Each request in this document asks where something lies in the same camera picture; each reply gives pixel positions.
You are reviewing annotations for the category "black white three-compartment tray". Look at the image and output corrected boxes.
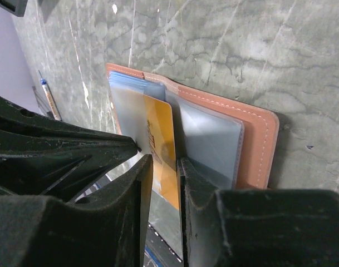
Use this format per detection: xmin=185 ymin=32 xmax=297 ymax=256
xmin=0 ymin=0 xmax=28 ymax=17

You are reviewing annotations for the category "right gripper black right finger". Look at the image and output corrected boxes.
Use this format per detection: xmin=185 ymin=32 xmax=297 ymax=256
xmin=177 ymin=158 xmax=339 ymax=266

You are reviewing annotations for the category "gold VIP card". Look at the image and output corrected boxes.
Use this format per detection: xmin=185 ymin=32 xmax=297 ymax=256
xmin=144 ymin=95 xmax=179 ymax=209

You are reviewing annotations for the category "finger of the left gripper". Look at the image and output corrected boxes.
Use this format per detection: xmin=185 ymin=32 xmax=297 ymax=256
xmin=0 ymin=96 xmax=137 ymax=202

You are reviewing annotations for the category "orange leather card holder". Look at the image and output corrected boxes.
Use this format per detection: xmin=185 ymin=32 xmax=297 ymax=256
xmin=106 ymin=63 xmax=279 ymax=189

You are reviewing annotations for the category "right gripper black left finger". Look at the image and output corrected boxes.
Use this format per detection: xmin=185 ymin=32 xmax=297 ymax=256
xmin=0 ymin=155 xmax=153 ymax=266

